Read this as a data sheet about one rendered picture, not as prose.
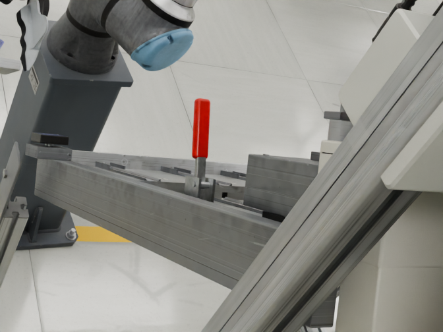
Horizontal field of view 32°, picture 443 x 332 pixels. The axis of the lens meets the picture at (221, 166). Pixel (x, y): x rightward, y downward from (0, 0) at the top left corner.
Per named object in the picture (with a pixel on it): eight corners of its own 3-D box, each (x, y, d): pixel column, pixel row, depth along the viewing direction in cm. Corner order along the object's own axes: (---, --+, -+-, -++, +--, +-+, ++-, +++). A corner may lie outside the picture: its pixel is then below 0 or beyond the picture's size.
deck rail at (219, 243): (33, 195, 115) (37, 153, 114) (47, 195, 116) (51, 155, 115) (310, 329, 53) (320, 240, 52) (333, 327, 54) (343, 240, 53)
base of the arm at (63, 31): (39, 24, 164) (51, -13, 157) (103, 29, 172) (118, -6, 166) (57, 72, 155) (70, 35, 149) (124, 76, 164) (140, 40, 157)
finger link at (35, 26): (38, 60, 92) (28, -14, 93) (21, 73, 97) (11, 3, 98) (62, 60, 94) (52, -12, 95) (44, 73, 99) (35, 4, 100)
